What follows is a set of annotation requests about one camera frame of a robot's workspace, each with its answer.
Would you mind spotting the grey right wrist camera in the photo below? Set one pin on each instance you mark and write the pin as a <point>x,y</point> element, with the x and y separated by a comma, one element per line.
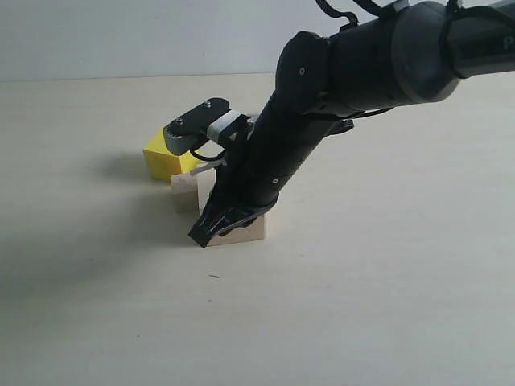
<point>212,120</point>

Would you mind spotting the large wooden cube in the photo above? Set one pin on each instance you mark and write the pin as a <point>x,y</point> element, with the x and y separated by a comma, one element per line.
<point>256,231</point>

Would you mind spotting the small wooden cube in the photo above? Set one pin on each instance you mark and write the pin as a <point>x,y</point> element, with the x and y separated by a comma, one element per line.
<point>190,192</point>

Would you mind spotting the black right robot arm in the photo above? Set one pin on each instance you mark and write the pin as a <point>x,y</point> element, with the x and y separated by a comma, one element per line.
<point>407,55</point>

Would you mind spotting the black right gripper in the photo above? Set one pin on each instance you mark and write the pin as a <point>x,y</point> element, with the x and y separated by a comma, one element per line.
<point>301,111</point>

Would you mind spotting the yellow cube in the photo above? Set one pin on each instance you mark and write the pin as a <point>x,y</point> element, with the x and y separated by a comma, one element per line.
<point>161,163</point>

